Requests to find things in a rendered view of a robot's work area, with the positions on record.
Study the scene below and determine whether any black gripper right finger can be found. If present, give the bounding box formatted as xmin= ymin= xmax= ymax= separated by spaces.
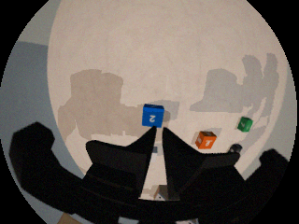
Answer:
xmin=162 ymin=127 xmax=240 ymax=201

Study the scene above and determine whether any green block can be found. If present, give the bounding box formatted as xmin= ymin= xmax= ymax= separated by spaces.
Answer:
xmin=236 ymin=117 xmax=254 ymax=133

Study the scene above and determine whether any small white block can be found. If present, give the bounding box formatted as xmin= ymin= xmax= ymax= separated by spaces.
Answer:
xmin=150 ymin=146 xmax=158 ymax=163

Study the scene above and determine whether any blue block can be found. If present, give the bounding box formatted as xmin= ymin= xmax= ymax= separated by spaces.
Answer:
xmin=142 ymin=105 xmax=164 ymax=128

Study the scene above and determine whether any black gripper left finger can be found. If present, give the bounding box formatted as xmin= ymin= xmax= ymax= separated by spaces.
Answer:
xmin=85 ymin=126 xmax=156 ymax=197

